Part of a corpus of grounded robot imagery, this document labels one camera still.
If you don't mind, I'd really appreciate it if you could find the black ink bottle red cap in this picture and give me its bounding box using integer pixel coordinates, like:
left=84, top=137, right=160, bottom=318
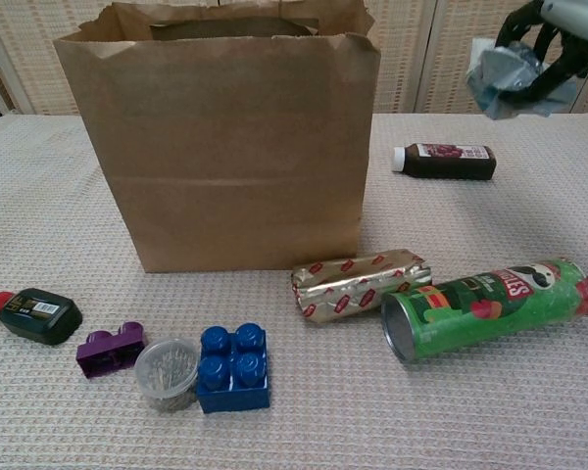
left=0, top=288, right=84, bottom=347

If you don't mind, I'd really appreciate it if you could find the silver snack pouch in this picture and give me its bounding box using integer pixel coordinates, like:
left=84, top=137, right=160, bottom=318
left=465, top=36, right=580, bottom=121

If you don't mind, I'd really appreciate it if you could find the woven folding screen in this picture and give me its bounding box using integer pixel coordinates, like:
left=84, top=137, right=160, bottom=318
left=0, top=0, right=588, bottom=117

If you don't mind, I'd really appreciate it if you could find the clear round toothpick jar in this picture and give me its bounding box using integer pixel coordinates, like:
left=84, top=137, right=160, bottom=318
left=133, top=336, right=201, bottom=415

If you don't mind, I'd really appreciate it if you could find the white woven tablecloth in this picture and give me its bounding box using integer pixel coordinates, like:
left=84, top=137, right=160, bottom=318
left=0, top=111, right=588, bottom=470

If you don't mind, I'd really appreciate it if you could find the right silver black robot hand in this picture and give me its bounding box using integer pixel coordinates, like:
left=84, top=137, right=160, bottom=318
left=494, top=0, right=588, bottom=107

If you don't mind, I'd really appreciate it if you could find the purple building block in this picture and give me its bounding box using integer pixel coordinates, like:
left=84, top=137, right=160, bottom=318
left=75, top=320, right=151, bottom=381

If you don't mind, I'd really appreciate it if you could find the gold foil packet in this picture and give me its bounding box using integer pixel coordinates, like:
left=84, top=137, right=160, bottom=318
left=290, top=248, right=432, bottom=327

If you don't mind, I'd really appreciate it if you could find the dark juice bottle white cap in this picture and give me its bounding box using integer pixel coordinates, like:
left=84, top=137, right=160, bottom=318
left=390, top=141, right=499, bottom=182

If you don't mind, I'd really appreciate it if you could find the blue four-stud building block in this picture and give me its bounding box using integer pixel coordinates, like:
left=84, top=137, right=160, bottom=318
left=195, top=321, right=271, bottom=415

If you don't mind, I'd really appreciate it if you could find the green Pringles can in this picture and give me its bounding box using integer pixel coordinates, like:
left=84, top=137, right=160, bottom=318
left=380, top=257, right=588, bottom=363

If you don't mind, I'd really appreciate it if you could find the brown paper bag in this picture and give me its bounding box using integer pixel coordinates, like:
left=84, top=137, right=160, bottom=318
left=52, top=0, right=381, bottom=275

